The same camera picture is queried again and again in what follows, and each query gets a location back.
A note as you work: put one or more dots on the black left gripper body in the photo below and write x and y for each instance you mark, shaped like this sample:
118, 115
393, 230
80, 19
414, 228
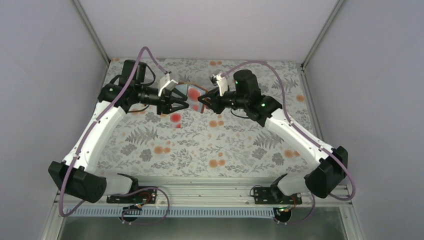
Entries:
166, 101

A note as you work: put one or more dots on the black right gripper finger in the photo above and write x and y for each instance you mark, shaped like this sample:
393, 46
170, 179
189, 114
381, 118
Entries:
207, 104
207, 96

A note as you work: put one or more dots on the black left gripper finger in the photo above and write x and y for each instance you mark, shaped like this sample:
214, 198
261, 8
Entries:
177, 106
178, 95

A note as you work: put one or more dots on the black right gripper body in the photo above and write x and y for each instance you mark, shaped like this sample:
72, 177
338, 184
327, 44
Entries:
219, 101

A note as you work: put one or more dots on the brown leather card holder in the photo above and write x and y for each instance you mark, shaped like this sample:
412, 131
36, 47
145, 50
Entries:
183, 87

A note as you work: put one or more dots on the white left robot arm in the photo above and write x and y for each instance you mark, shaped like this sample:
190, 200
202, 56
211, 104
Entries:
75, 174

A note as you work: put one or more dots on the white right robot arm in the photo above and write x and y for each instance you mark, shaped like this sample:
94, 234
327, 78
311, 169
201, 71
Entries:
326, 165

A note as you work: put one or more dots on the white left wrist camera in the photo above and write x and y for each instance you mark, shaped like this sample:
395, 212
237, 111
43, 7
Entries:
167, 82

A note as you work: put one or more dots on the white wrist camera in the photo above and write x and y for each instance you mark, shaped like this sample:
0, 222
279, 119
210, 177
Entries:
219, 80
167, 82

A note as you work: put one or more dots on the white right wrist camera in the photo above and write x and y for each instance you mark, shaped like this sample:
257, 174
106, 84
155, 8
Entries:
219, 80

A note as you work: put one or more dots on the aluminium mounting rail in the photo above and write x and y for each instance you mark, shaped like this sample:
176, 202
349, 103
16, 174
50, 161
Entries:
227, 191

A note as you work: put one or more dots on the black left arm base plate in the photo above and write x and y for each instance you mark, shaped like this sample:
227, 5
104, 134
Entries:
143, 195

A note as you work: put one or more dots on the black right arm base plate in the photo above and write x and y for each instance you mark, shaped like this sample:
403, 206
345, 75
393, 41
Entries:
273, 196

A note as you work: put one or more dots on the blue slotted cable duct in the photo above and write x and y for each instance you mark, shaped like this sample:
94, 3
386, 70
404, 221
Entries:
176, 212

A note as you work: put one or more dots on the left aluminium corner post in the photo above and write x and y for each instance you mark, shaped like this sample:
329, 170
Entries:
90, 29

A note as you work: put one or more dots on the aluminium corner frame post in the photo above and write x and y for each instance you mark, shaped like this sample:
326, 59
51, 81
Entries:
328, 23

